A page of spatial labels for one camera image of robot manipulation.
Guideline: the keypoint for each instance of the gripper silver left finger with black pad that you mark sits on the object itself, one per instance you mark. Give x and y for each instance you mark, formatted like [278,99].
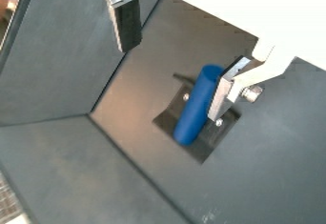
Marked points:
[125,12]

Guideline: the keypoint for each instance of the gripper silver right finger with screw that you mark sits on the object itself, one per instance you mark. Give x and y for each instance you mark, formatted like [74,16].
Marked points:
[238,82]

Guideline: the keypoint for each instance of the blue cylinder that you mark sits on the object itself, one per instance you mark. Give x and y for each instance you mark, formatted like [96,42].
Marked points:
[194,113]

